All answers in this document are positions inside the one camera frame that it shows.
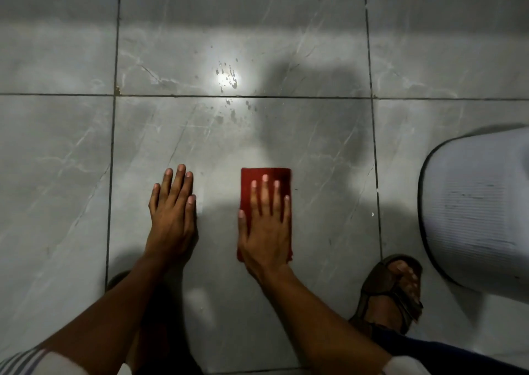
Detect person's left hand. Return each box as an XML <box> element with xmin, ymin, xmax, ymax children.
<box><xmin>144</xmin><ymin>164</ymin><xmax>198</xmax><ymax>265</ymax></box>

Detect person's right hand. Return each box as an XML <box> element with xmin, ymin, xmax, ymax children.
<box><xmin>237</xmin><ymin>174</ymin><xmax>293</xmax><ymax>279</ymax></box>

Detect red cleaning cloth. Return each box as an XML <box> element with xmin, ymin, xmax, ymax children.
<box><xmin>236</xmin><ymin>167</ymin><xmax>294</xmax><ymax>264</ymax></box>

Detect person's left forearm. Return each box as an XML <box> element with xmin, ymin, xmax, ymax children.
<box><xmin>38</xmin><ymin>255</ymin><xmax>176</xmax><ymax>375</ymax></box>

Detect person's right forearm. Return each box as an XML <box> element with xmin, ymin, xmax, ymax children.
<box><xmin>258</xmin><ymin>263</ymin><xmax>393</xmax><ymax>375</ymax></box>

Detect person's right foot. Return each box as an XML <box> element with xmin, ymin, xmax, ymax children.
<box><xmin>366</xmin><ymin>260</ymin><xmax>420</xmax><ymax>333</ymax></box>

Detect white plastic bucket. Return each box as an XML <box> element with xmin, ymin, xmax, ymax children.
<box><xmin>417</xmin><ymin>124</ymin><xmax>529</xmax><ymax>305</ymax></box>

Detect dark blue trousers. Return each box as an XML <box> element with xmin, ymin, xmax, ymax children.
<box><xmin>370</xmin><ymin>324</ymin><xmax>529</xmax><ymax>375</ymax></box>

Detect brown strap sandal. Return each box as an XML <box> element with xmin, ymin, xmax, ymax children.
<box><xmin>348</xmin><ymin>253</ymin><xmax>425</xmax><ymax>339</ymax></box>

